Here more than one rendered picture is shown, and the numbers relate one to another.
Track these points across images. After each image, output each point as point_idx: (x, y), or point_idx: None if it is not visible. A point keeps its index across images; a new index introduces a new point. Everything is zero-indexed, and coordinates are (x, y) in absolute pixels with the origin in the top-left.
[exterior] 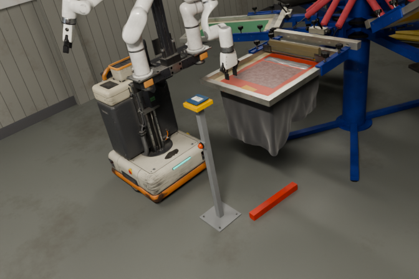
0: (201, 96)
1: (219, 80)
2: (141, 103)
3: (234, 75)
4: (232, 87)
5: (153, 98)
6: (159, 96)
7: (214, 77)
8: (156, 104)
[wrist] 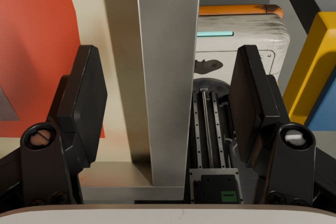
0: (335, 100)
1: (99, 146)
2: (240, 196)
3: (104, 81)
4: None
5: (227, 198)
6: (206, 194)
7: (105, 169)
8: (218, 177)
